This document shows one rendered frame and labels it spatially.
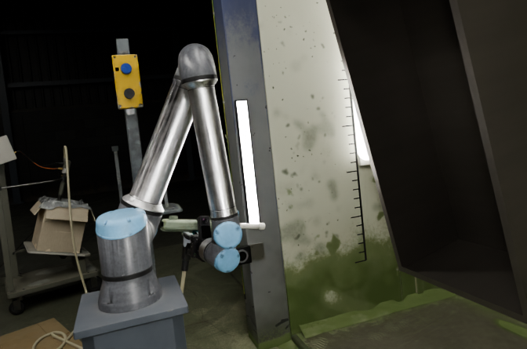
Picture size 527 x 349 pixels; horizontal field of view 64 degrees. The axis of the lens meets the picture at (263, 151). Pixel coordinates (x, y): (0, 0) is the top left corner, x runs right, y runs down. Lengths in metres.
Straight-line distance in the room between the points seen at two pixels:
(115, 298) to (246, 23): 1.41
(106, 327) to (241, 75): 1.31
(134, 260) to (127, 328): 0.18
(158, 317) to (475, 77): 1.10
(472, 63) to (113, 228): 1.11
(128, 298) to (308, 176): 1.21
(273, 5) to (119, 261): 1.47
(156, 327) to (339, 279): 1.32
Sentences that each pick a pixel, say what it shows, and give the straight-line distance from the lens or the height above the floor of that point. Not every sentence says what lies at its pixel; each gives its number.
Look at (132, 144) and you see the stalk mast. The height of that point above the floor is 1.11.
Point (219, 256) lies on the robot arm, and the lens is 1.50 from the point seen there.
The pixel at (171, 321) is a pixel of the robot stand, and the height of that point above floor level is 0.60.
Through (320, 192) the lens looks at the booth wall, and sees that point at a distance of 2.27.
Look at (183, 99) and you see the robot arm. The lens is 1.46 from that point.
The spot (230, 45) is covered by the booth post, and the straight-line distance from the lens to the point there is 2.13.
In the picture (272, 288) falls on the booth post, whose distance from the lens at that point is 2.27.
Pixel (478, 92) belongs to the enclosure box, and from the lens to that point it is 1.31.
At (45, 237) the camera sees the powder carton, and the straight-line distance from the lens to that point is 3.52.
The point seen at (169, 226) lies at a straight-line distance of 1.76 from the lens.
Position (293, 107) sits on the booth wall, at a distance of 2.20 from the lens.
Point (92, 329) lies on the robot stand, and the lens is 1.30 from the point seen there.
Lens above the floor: 1.12
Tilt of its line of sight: 3 degrees down
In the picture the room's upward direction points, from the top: 6 degrees counter-clockwise
